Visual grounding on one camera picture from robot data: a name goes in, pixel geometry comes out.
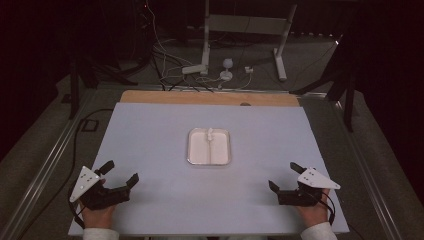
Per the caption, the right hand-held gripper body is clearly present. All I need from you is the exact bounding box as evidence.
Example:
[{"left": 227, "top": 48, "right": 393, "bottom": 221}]
[{"left": 277, "top": 166, "right": 342, "bottom": 207}]

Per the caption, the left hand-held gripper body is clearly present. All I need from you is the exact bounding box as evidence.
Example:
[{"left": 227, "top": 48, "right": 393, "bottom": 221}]
[{"left": 69, "top": 165, "right": 131, "bottom": 211}]

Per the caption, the white square tray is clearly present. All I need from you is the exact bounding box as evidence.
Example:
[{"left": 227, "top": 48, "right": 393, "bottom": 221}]
[{"left": 186, "top": 127, "right": 232, "bottom": 167}]

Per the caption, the thin white cord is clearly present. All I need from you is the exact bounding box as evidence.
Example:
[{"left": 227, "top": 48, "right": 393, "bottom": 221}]
[{"left": 206, "top": 127, "right": 215, "bottom": 164}]

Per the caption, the person's right hand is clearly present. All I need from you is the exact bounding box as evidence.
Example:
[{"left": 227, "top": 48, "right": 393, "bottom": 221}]
[{"left": 295, "top": 188, "right": 331, "bottom": 230}]

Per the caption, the person's left hand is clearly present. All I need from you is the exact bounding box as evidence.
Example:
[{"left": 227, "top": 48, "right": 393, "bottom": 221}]
[{"left": 79, "top": 179, "right": 118, "bottom": 231}]

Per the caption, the pale table cover sheet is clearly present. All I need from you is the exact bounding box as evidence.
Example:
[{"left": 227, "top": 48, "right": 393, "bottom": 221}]
[{"left": 68, "top": 101, "right": 350, "bottom": 237}]

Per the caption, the black tripod stand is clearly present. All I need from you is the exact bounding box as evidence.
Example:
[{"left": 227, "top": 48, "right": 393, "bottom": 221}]
[
  {"left": 289, "top": 31, "right": 357, "bottom": 133},
  {"left": 67, "top": 54, "right": 148, "bottom": 121}
]

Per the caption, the round white webcam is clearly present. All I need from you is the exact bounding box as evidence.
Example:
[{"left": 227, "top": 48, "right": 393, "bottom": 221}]
[{"left": 219, "top": 58, "right": 235, "bottom": 82}]

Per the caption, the white power strip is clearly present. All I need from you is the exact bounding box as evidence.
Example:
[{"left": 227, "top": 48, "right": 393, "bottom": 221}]
[{"left": 181, "top": 63, "right": 208, "bottom": 75}]

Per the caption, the white metal stand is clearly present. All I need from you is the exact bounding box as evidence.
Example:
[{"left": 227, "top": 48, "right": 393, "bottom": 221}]
[{"left": 200, "top": 0, "right": 298, "bottom": 82}]

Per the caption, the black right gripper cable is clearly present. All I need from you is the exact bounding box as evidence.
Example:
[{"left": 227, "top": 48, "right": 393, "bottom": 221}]
[{"left": 319, "top": 190, "right": 336, "bottom": 226}]

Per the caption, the long black floor cable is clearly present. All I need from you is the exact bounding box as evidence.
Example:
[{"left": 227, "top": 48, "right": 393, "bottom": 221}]
[{"left": 16, "top": 108, "right": 115, "bottom": 240}]

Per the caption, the black square floor frame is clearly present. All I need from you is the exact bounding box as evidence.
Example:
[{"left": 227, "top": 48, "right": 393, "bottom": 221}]
[{"left": 80, "top": 118, "right": 100, "bottom": 133}]

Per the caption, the metal floor rail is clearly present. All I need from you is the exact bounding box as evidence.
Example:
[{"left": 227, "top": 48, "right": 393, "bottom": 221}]
[
  {"left": 328, "top": 94, "right": 405, "bottom": 240},
  {"left": 0, "top": 89, "right": 98, "bottom": 240}
]

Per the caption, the black cable bundle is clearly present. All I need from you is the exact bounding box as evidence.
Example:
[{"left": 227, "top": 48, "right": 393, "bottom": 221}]
[{"left": 134, "top": 0, "right": 214, "bottom": 93}]

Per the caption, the white cable bundle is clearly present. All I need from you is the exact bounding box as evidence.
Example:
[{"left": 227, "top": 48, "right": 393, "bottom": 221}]
[{"left": 145, "top": 0, "right": 254, "bottom": 91}]

